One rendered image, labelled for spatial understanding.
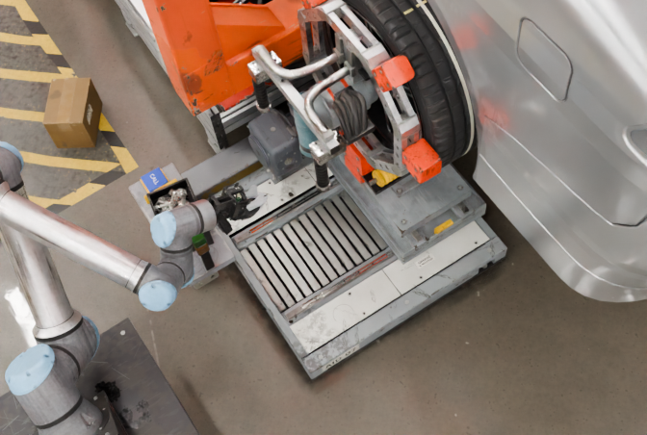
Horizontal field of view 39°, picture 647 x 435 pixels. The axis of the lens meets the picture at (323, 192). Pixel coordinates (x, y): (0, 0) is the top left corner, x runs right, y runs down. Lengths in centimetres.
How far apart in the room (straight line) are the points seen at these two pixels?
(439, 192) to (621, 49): 153
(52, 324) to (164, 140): 119
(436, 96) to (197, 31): 81
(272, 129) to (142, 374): 93
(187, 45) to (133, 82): 111
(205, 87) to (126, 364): 93
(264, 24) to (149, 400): 125
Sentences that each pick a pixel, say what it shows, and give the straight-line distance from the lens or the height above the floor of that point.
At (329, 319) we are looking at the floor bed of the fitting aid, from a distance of 321.
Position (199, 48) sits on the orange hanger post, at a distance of 293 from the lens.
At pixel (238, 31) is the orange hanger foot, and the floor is 78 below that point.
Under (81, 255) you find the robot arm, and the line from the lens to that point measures 250.
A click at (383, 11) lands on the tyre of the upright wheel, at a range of 249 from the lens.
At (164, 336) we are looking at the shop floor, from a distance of 337.
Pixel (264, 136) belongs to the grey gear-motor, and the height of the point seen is 40.
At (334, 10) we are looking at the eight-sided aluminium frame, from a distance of 257.
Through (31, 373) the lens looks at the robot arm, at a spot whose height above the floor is 66.
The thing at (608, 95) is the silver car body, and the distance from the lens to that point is 189.
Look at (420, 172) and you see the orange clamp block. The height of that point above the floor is 88.
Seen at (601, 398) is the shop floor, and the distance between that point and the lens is 326.
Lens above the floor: 304
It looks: 60 degrees down
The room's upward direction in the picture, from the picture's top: 8 degrees counter-clockwise
